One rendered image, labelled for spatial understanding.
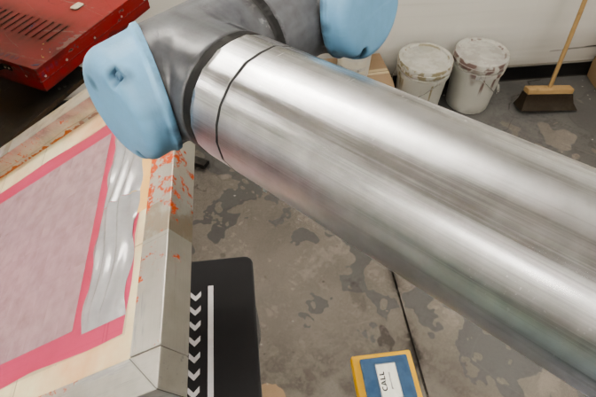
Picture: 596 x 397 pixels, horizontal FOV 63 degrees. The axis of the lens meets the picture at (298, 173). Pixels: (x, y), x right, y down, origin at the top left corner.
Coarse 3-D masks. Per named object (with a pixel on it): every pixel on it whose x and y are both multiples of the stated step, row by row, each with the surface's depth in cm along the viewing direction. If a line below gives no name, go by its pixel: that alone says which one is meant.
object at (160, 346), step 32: (32, 128) 90; (64, 128) 88; (0, 160) 92; (160, 160) 60; (192, 160) 62; (160, 192) 56; (192, 192) 58; (160, 224) 52; (160, 256) 50; (160, 288) 47; (160, 320) 44; (160, 352) 42; (96, 384) 45; (128, 384) 42; (160, 384) 41
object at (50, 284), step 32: (96, 224) 66; (32, 256) 71; (64, 256) 66; (0, 288) 71; (32, 288) 66; (64, 288) 62; (128, 288) 55; (0, 320) 67; (32, 320) 62; (64, 320) 59; (0, 352) 62; (32, 352) 59; (64, 352) 55; (0, 384) 59
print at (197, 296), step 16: (192, 288) 114; (208, 288) 114; (192, 304) 111; (208, 304) 111; (192, 320) 109; (208, 320) 109; (192, 336) 106; (208, 336) 106; (192, 352) 104; (208, 352) 104; (192, 368) 102; (208, 368) 102; (192, 384) 100; (208, 384) 100
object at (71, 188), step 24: (96, 144) 80; (48, 168) 85; (72, 168) 80; (96, 168) 75; (24, 192) 85; (48, 192) 80; (72, 192) 75; (96, 192) 71; (0, 216) 85; (24, 216) 80; (48, 216) 75; (72, 216) 71; (0, 240) 80; (24, 240) 75; (48, 240) 71; (0, 264) 76
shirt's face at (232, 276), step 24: (192, 264) 119; (216, 264) 119; (240, 264) 119; (216, 288) 114; (240, 288) 114; (216, 312) 110; (240, 312) 110; (216, 336) 106; (240, 336) 106; (216, 360) 103; (240, 360) 103; (216, 384) 100; (240, 384) 100
